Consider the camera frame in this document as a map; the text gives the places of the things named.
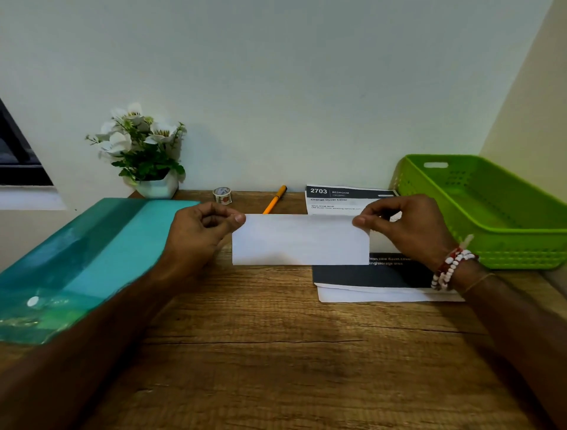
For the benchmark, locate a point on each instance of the person's left hand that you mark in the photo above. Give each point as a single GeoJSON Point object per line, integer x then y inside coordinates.
{"type": "Point", "coordinates": [195, 239]}

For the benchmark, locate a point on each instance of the person's right hand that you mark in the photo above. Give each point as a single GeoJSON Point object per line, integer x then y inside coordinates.
{"type": "Point", "coordinates": [414, 232]}

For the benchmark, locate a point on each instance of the person's left thumb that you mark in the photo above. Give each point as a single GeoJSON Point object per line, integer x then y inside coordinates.
{"type": "Point", "coordinates": [228, 223]}

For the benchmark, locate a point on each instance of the person's right thumb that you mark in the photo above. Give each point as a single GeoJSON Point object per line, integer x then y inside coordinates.
{"type": "Point", "coordinates": [370, 221]}

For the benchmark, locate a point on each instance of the person's left forearm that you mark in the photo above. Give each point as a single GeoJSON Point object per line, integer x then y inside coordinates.
{"type": "Point", "coordinates": [88, 350]}

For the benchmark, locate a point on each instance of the person's right forearm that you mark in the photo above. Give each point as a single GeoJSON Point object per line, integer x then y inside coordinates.
{"type": "Point", "coordinates": [518, 323]}

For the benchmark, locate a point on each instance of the small patterned tape roll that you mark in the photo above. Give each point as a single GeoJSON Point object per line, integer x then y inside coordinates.
{"type": "Point", "coordinates": [222, 195]}

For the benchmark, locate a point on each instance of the black and white printed sheet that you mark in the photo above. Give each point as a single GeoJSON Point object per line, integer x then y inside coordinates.
{"type": "Point", "coordinates": [354, 270]}

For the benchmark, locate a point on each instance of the orange pen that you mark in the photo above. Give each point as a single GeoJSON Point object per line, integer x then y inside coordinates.
{"type": "Point", "coordinates": [274, 200]}

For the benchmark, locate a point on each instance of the white paper sheet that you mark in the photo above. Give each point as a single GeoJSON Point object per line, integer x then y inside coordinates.
{"type": "Point", "coordinates": [390, 294]}

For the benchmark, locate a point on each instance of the white plant pot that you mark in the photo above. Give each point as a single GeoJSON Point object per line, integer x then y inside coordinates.
{"type": "Point", "coordinates": [158, 187]}

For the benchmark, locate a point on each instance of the green plastic basket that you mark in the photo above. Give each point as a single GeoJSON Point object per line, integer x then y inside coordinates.
{"type": "Point", "coordinates": [487, 208]}

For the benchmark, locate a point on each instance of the white artificial flower plant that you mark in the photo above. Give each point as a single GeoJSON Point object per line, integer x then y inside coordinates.
{"type": "Point", "coordinates": [139, 141]}

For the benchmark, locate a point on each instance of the teal plastic document folder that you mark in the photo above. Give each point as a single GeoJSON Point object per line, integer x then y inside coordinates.
{"type": "Point", "coordinates": [84, 266]}

